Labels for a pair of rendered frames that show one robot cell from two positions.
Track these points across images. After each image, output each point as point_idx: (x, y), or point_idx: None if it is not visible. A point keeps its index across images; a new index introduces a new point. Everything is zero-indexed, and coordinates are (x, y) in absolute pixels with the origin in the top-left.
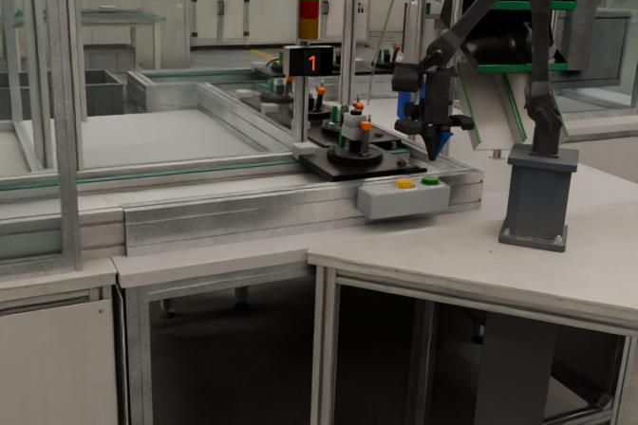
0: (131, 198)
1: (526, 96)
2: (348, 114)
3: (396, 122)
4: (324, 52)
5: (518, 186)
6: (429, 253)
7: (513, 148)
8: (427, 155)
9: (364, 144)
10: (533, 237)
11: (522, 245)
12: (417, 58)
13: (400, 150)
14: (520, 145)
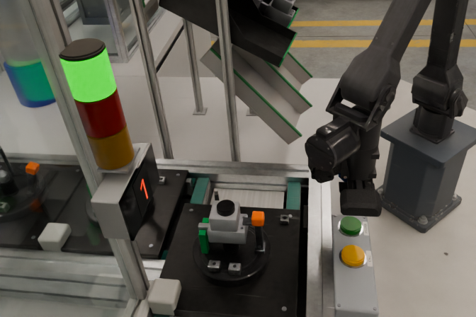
0: None
1: (446, 91)
2: (222, 218)
3: (350, 208)
4: (147, 161)
5: (439, 179)
6: (442, 313)
7: (405, 141)
8: (246, 175)
9: (262, 240)
10: (441, 209)
11: (438, 221)
12: (153, 68)
13: (200, 183)
14: (394, 131)
